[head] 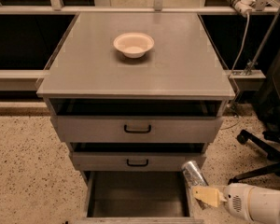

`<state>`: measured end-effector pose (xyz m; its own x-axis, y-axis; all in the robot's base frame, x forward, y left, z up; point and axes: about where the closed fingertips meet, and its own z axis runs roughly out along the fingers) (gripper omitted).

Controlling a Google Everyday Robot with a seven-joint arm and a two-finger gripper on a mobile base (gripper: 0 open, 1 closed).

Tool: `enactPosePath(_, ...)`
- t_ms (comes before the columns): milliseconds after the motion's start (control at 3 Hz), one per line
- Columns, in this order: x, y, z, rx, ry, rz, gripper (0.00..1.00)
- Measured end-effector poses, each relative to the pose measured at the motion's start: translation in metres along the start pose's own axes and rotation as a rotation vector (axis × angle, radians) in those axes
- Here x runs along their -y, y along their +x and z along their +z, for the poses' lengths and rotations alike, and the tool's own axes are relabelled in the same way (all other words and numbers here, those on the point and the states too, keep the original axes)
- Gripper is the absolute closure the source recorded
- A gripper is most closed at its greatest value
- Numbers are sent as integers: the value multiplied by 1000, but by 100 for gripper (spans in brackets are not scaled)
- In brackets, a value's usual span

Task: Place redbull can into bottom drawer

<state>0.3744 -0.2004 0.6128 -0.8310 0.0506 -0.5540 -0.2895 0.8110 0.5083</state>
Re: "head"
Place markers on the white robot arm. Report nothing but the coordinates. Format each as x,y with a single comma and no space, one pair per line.
250,203

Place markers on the grey drawer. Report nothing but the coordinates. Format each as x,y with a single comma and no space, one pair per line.
164,157
138,198
102,120

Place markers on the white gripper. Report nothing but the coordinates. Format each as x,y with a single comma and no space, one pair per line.
235,200

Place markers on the top grey drawer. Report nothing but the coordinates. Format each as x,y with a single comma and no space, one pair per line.
102,120

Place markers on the grey drawer cabinet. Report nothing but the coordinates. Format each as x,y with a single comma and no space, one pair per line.
181,66

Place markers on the middle grey drawer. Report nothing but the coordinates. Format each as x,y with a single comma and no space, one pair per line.
164,157

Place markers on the black top drawer handle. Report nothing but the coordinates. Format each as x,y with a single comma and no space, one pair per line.
128,129

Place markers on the white paper bowl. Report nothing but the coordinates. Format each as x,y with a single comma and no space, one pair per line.
133,45

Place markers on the black office chair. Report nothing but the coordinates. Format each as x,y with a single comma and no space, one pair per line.
268,111

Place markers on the white power strip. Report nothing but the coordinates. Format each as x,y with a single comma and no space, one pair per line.
243,7

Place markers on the bottom grey drawer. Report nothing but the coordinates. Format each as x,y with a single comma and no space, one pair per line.
138,198

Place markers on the black middle drawer handle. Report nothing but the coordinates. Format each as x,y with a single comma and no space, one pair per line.
137,163

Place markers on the silver blue redbull can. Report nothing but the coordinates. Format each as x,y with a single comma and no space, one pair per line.
193,174

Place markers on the black drawer handle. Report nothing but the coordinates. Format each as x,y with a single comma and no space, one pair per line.
137,163
128,129

